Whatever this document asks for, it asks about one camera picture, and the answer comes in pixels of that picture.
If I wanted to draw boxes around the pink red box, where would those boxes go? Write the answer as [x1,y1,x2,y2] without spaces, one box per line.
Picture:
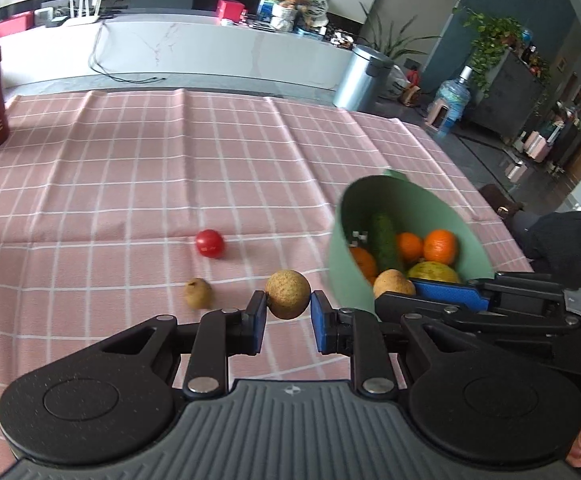
[0,11,35,38]

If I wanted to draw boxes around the green plastic colander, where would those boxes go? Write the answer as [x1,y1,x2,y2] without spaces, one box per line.
[327,170,496,313]

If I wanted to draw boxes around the small yellow-brown fruit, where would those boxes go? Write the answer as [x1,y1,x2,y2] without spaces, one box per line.
[185,278,214,309]
[373,269,416,300]
[265,270,312,320]

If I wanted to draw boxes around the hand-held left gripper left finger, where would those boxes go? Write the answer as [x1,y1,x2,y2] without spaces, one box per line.
[101,290,270,397]

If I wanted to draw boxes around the white plastic bag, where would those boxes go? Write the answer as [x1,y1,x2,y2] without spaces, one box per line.
[383,62,408,101]

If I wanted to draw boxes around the white router with antennas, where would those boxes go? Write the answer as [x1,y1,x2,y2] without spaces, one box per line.
[65,0,105,28]

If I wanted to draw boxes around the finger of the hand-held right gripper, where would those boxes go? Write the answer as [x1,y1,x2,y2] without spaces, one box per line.
[374,292,581,341]
[413,272,566,313]

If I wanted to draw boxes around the green cucumber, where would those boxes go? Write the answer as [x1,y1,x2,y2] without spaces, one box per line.
[369,212,405,273]

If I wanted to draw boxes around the brown leather bag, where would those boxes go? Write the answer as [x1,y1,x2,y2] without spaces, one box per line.
[477,183,526,218]

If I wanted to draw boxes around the black cables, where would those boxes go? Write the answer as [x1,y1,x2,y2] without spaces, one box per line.
[88,22,168,83]

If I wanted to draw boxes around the long-leaf potted plant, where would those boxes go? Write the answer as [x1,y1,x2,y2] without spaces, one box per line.
[360,2,441,61]

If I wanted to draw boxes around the pink checkered tablecloth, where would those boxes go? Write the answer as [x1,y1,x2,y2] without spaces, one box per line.
[0,87,536,480]

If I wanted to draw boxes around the small red tomato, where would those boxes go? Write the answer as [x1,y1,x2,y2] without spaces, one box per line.
[195,229,226,259]

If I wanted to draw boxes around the white marble television cabinet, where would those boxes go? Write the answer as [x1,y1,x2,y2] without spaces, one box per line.
[0,0,366,106]

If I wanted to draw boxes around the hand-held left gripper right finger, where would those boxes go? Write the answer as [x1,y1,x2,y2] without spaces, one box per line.
[310,290,471,395]

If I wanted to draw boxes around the blue water dispenser bottle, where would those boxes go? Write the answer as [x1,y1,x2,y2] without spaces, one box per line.
[435,66,472,133]

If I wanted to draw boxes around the silver pedal trash can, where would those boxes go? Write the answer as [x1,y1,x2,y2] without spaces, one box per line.
[333,45,396,111]

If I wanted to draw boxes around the grey sideboard cabinet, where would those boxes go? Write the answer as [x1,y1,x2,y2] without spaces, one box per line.
[467,50,546,148]

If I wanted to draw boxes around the trailing ivy plant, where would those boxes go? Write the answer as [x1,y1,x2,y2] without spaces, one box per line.
[435,0,526,97]

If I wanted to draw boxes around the round painted fan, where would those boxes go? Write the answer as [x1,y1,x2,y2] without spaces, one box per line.
[300,0,330,28]

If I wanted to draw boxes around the orange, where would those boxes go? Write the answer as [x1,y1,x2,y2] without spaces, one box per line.
[350,247,378,286]
[396,232,425,264]
[423,229,458,266]

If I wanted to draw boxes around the green yellow mango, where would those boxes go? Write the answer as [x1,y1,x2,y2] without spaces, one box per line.
[407,261,462,285]

